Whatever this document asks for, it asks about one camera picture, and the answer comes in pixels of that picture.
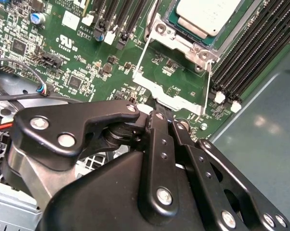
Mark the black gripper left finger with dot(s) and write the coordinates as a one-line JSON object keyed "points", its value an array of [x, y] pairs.
{"points": [[51, 120]]}

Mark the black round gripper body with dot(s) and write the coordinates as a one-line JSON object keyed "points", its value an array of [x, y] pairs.
{"points": [[99, 204]]}

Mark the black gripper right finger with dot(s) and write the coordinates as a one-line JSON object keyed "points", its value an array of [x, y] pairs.
{"points": [[207, 168]]}

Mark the metal socket cover frame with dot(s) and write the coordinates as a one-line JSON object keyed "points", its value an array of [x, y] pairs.
{"points": [[170, 99]]}

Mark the CPU with silver top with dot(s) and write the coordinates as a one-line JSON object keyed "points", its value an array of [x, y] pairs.
{"points": [[202, 14]]}

